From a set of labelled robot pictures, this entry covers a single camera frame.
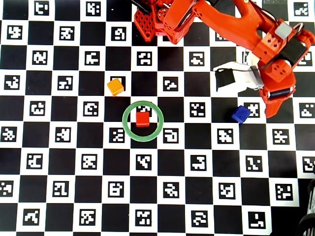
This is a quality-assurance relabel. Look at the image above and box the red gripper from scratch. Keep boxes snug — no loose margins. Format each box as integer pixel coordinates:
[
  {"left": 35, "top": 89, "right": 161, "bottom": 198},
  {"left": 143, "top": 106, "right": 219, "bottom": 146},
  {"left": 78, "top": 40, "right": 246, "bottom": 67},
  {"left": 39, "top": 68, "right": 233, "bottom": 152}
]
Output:
[{"left": 259, "top": 58, "right": 296, "bottom": 119}]

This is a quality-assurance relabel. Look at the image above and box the blue cube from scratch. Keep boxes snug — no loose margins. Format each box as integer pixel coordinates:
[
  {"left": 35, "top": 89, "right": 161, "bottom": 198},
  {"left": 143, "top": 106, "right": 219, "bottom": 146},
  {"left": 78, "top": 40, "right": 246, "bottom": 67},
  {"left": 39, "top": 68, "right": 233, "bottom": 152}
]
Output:
[{"left": 231, "top": 105, "right": 252, "bottom": 124}]

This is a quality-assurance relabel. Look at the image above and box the red cube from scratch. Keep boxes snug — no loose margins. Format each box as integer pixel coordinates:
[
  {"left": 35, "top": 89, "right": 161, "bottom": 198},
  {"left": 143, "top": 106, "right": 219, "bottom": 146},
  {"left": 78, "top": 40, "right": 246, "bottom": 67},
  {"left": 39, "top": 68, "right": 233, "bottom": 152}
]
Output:
[{"left": 135, "top": 111, "right": 151, "bottom": 128}]

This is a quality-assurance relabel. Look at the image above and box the orange cube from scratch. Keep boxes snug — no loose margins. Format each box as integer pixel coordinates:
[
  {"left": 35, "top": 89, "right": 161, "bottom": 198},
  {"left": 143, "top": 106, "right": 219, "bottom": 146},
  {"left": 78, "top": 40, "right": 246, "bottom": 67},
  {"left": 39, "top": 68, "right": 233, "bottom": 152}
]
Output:
[{"left": 106, "top": 78, "right": 125, "bottom": 97}]

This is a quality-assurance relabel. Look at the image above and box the black white marker mat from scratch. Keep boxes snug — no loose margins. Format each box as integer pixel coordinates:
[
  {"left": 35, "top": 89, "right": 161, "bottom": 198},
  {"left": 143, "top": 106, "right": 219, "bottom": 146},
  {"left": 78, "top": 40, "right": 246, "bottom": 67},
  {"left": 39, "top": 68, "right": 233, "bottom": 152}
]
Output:
[{"left": 0, "top": 0, "right": 315, "bottom": 234}]

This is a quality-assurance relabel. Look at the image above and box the black camera stand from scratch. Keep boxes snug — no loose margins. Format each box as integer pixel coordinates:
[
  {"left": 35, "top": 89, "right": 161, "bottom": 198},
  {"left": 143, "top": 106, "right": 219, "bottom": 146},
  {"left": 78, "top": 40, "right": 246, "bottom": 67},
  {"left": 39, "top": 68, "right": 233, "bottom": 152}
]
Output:
[{"left": 297, "top": 178, "right": 315, "bottom": 236}]

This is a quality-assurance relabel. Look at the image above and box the green ring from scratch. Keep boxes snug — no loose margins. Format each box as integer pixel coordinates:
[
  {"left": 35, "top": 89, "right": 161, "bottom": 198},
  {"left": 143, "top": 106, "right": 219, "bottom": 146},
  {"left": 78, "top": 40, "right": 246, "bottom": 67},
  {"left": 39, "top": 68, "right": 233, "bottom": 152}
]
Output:
[{"left": 122, "top": 100, "right": 164, "bottom": 143}]

